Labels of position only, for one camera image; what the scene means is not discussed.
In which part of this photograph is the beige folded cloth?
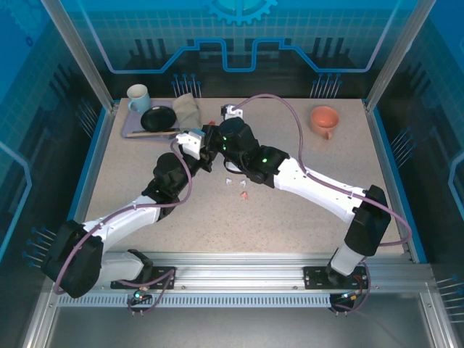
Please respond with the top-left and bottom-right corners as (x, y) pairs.
(171, 93), (202, 133)

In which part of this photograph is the black round plate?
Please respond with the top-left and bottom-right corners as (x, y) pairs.
(140, 106), (178, 132)

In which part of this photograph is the lilac plastic tray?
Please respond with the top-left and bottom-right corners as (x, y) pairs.
(120, 100), (182, 141)

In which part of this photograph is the light blue mug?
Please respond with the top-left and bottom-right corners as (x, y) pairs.
(126, 83), (152, 114)

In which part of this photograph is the orange ceramic cup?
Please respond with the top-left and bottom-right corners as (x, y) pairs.
(310, 106), (341, 141)

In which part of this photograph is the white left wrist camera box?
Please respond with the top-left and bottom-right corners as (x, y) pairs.
(175, 128), (204, 160)

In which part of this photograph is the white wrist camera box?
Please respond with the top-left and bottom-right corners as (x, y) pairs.
(220, 104), (244, 121)
(175, 128), (204, 160)

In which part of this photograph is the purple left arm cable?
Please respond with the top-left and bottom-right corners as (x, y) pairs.
(53, 139), (193, 316)

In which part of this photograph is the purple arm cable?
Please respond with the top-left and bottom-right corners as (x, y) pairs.
(233, 94), (413, 315)
(53, 139), (193, 316)

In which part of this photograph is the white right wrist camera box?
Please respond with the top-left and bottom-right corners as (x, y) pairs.
(220, 104), (244, 121)

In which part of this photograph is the wooden handled utensil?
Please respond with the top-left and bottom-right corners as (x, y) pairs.
(125, 129), (178, 139)

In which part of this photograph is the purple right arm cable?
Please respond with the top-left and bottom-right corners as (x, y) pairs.
(233, 94), (413, 315)

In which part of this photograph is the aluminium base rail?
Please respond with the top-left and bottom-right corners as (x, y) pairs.
(46, 252), (434, 295)

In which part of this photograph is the slotted grey cable duct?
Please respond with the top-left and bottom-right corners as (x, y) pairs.
(57, 294), (333, 309)

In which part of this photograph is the aluminium frame post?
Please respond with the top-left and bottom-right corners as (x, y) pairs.
(40, 0), (119, 114)
(363, 0), (428, 114)

